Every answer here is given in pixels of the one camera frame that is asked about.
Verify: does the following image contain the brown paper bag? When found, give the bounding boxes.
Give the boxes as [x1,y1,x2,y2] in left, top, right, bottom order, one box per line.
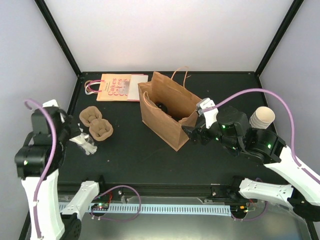
[138,71,201,151]

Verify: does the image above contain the brown pulp cup carrier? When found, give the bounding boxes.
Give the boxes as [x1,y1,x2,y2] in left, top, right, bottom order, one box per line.
[79,106,114,142]

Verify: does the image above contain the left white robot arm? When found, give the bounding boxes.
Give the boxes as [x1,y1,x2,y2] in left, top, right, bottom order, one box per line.
[14,99,108,240]

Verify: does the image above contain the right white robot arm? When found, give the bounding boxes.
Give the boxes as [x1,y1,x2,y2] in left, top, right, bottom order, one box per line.
[182,98,320,222]

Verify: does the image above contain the stack of white paper cups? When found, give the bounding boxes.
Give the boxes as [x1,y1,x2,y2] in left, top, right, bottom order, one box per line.
[249,106,276,130]

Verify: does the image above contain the white plastic cutlery bundle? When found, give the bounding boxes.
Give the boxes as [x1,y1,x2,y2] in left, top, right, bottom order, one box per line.
[70,133,98,156]

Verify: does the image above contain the printed orange paper bag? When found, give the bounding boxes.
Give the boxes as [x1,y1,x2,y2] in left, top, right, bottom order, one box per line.
[84,73,149,102]

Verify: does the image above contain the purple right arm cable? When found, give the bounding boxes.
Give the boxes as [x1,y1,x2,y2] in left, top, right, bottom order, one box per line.
[210,88,320,186]

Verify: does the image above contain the purple cable loop at rail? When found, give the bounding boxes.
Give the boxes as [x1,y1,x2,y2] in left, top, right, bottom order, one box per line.
[90,185,142,222]

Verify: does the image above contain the perforated white metal rail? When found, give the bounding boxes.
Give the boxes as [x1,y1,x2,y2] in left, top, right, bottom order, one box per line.
[58,201,232,217]

